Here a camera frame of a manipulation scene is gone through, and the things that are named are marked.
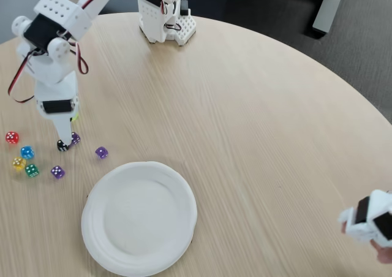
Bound white paper plate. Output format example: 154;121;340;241
81;161;198;276

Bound person's hand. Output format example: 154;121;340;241
369;239;392;265

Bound blue translucent die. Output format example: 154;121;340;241
20;145;35;160

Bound yellow translucent die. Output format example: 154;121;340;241
12;156;27;172

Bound black upholstered chair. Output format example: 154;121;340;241
94;0;144;17

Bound grey desk leg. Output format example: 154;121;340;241
312;0;347;34

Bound red black servo cable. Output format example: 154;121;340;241
69;40;90;75
7;48;36;104

